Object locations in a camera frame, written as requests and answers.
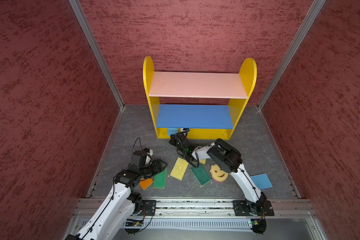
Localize light green sponge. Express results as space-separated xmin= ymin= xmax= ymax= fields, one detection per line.
xmin=153 ymin=168 xmax=168 ymax=189

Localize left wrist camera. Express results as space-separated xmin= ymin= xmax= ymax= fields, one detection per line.
xmin=143 ymin=148 xmax=154 ymax=161

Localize yellow smiley face sponge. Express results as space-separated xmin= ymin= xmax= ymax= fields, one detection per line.
xmin=210 ymin=164 xmax=229 ymax=183

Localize dark green scrub sponge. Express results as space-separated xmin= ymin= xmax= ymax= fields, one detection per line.
xmin=191 ymin=165 xmax=211 ymax=186

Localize yellow shelf pink blue boards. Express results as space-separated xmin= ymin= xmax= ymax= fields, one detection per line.
xmin=143 ymin=56 xmax=257 ymax=140

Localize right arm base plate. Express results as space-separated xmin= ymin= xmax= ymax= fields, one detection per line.
xmin=233 ymin=200 xmax=275 ymax=217

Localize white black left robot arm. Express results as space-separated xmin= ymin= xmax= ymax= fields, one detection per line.
xmin=66 ymin=148 xmax=168 ymax=240

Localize orange sponge left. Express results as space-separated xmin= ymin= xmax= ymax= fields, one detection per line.
xmin=139 ymin=179 xmax=154 ymax=191

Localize aluminium rail frame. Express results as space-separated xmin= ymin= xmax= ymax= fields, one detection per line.
xmin=64 ymin=198 xmax=327 ymax=240

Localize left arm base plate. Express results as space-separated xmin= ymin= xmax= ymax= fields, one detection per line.
xmin=133 ymin=200 xmax=157 ymax=216

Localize yellow sponge lower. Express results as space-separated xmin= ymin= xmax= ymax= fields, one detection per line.
xmin=170 ymin=158 xmax=189 ymax=181

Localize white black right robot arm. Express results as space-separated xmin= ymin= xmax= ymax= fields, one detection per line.
xmin=169 ymin=132 xmax=267 ymax=216

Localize blue sponge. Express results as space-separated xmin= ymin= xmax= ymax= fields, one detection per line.
xmin=167 ymin=128 xmax=179 ymax=136
xmin=251 ymin=174 xmax=273 ymax=190

